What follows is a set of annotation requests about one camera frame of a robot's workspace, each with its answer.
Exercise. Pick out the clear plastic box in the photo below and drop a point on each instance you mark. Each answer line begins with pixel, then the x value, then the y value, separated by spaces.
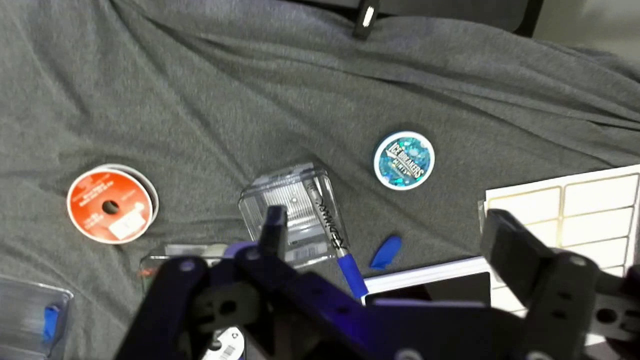
pixel 20 313

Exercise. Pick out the small clear plastic container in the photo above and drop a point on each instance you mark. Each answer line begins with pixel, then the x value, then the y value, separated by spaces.
pixel 293 193

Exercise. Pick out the loose blue marker cap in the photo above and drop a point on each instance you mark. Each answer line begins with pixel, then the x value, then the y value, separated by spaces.
pixel 385 253

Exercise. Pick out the grey tablecloth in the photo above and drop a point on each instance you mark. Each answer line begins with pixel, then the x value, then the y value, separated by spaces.
pixel 201 101

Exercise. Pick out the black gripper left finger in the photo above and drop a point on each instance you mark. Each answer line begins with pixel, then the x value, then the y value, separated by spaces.
pixel 201 292

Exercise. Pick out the orange ribbon spool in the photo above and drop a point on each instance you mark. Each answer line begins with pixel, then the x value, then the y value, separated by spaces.
pixel 107 203

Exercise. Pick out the white label sheet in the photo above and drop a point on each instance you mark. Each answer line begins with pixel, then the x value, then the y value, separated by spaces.
pixel 586 200

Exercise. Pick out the small blue plastic piece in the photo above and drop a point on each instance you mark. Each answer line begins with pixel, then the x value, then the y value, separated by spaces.
pixel 51 324

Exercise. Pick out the flat white box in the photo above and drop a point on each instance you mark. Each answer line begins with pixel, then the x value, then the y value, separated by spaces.
pixel 427 273

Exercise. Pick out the round blue mint tin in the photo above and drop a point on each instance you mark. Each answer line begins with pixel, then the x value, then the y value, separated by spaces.
pixel 404 161

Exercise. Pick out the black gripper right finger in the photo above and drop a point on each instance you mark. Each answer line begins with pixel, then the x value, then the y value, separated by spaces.
pixel 560 292

